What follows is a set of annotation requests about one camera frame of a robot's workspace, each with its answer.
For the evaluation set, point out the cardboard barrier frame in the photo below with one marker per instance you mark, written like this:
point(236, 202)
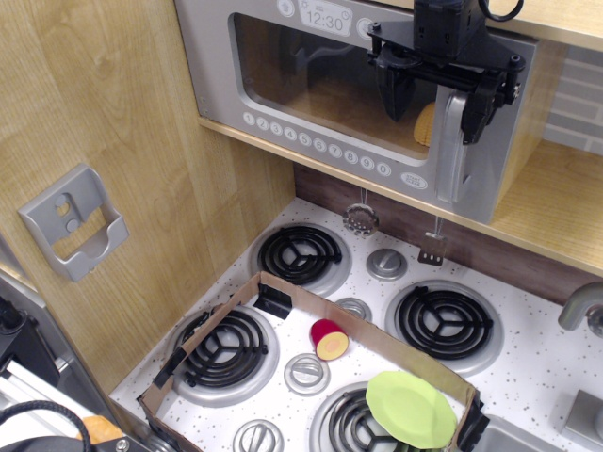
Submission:
point(273, 367)

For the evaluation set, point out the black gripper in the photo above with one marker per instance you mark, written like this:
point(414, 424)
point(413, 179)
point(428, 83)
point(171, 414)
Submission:
point(447, 43)

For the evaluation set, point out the black burner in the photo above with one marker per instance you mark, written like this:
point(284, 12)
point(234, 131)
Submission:
point(444, 323)
point(232, 353)
point(352, 427)
point(299, 254)

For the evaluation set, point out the green toy plate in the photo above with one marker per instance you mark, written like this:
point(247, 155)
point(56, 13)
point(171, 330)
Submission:
point(411, 410)

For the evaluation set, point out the grey stove knob front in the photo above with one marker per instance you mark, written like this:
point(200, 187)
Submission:
point(259, 435)

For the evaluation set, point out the back left black burner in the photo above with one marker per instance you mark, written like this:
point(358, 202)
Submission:
point(299, 254)

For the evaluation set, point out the yellow toy corn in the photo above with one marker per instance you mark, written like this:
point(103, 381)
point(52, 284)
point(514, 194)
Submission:
point(423, 126)

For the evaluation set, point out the grey stove knob middle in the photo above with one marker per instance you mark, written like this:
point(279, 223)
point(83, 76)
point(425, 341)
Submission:
point(356, 307)

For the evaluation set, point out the back right black burner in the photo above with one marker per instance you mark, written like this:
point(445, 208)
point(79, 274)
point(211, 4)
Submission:
point(444, 323)

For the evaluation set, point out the grey toy faucet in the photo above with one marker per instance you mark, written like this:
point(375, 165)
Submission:
point(585, 302)

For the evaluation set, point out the wooden shelf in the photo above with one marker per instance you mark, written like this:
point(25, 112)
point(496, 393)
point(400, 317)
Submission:
point(553, 207)

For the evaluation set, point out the black device left edge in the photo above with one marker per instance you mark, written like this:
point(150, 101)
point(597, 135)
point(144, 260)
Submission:
point(22, 343)

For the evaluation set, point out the red toy fruit half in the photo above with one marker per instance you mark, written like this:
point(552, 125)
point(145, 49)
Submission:
point(329, 339)

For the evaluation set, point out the grey toy microwave door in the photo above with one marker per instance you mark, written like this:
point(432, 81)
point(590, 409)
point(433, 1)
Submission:
point(297, 74)

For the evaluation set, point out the grey stove knob centre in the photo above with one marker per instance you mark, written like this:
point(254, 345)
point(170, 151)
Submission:
point(306, 375)

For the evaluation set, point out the hanging metal spatula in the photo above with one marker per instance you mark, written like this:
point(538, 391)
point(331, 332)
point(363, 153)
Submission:
point(433, 245)

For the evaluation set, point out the front left black burner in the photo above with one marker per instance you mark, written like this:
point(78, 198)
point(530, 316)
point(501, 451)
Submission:
point(232, 353)

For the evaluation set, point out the orange object bottom left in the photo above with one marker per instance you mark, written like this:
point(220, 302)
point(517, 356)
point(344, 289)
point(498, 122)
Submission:
point(101, 430)

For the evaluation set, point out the hanging metal strainer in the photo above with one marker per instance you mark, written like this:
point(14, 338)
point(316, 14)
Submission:
point(361, 219)

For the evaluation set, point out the grey toy sink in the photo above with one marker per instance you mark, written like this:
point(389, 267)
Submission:
point(580, 429)

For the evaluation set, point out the grey wall phone holder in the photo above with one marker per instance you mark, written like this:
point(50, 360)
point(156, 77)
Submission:
point(63, 208)

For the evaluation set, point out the front right black burner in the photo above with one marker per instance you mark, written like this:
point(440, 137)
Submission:
point(352, 427)

